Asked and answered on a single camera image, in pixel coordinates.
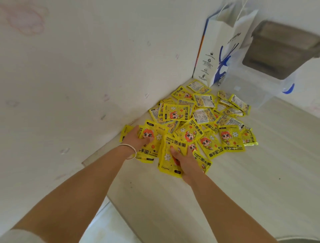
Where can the person's left forearm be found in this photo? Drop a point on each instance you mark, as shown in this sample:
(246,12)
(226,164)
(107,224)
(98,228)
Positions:
(75,197)

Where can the white paper bag blue deer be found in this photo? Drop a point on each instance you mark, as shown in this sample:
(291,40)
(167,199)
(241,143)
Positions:
(215,50)

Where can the person's left hand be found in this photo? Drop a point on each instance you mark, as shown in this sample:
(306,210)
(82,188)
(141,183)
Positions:
(135,140)

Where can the grey translucent plastic box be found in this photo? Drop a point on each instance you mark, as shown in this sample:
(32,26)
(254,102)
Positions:
(277,52)

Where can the light wooden table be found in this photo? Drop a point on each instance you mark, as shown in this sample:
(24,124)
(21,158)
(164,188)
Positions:
(250,175)

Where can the clear plastic storage box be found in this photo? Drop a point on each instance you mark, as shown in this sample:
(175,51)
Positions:
(250,85)

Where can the person's right hand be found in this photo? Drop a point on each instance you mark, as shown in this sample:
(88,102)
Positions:
(190,167)

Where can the person's right forearm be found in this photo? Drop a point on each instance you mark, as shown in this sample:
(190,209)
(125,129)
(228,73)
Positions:
(225,212)

